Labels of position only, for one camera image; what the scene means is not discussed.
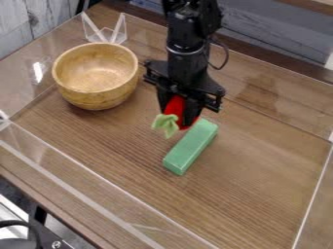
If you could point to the clear acrylic front panel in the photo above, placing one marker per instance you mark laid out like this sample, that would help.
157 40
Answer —
108 215

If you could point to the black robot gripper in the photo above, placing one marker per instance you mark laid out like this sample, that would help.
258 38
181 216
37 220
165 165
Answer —
181 75

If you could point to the green rectangular block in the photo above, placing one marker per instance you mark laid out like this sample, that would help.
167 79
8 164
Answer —
189 147

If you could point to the black table leg bracket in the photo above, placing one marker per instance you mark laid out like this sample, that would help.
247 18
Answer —
50 241

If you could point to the clear acrylic corner bracket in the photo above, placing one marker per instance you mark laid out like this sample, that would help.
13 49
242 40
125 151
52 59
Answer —
105 35

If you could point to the wooden bowl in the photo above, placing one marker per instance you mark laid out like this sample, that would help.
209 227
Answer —
96 75

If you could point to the red plush strawberry toy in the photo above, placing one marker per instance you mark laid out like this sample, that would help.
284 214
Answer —
168 121

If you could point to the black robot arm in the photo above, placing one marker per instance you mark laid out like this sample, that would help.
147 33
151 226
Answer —
192 21

